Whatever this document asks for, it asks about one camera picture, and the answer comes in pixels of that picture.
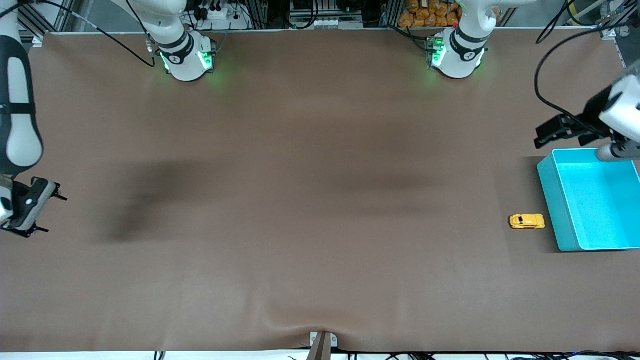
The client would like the grey electronics box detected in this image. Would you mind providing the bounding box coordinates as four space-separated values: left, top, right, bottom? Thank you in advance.
288 0 365 30

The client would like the metal mat clamp bracket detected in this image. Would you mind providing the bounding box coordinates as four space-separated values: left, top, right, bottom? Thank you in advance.
306 331 339 360

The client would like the thin black cable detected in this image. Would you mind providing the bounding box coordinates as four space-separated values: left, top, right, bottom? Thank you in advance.
535 0 577 45

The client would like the aluminium frame profile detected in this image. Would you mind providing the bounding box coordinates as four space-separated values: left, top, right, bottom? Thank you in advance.
17 0 77 39

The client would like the brown table mat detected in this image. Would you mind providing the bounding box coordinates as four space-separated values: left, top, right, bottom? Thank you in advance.
0 29 640 354

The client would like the turquoise plastic bin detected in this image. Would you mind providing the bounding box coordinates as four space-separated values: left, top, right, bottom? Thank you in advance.
536 147 640 252

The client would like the white power strip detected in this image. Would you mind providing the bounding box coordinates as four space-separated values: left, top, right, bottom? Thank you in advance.
197 4 234 21

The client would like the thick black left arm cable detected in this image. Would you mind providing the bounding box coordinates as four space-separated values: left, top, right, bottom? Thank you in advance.
533 19 640 139

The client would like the yellow beetle toy car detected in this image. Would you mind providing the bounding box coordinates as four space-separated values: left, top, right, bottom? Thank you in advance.
508 213 547 231

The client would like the orange snack bags pile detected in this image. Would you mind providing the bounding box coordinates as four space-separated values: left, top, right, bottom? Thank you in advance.
398 0 503 29

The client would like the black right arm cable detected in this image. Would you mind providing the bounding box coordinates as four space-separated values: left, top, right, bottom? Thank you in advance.
19 0 157 69

